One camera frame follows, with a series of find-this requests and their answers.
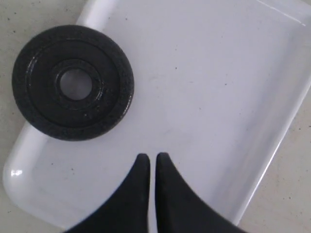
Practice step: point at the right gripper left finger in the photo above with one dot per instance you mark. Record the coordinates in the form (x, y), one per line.
(126, 211)

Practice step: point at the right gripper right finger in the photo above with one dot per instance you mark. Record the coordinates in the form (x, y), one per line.
(179, 209)

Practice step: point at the black weight plate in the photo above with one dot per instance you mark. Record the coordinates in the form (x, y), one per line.
(37, 74)

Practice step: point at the white rectangular plastic tray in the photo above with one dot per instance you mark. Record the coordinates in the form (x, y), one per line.
(217, 85)

